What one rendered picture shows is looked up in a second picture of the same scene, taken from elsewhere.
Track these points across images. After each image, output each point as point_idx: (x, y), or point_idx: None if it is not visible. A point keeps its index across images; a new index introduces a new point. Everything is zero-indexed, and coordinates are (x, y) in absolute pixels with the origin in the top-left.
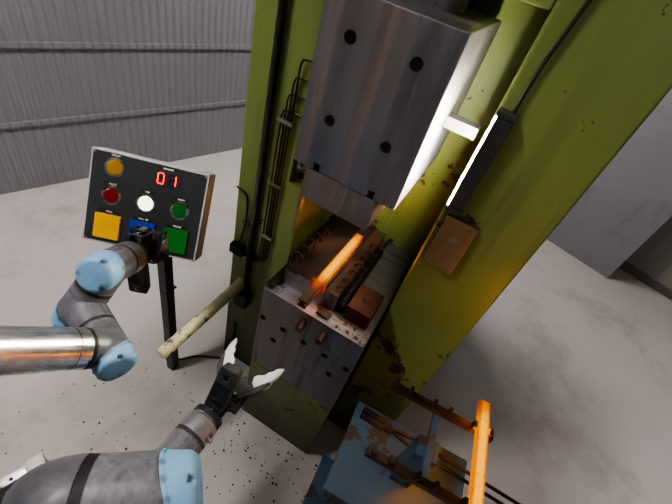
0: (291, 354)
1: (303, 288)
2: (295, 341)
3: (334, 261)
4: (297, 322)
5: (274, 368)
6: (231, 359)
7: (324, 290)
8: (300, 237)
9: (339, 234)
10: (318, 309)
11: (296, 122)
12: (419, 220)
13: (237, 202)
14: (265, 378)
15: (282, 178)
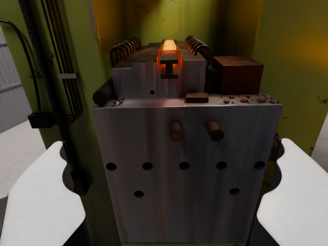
0: (172, 197)
1: (149, 85)
2: (172, 172)
3: (166, 46)
4: (165, 136)
5: (155, 235)
6: (57, 207)
7: (181, 64)
8: (109, 63)
9: (149, 47)
10: (186, 95)
11: None
12: (210, 14)
13: (10, 51)
14: (307, 190)
15: None
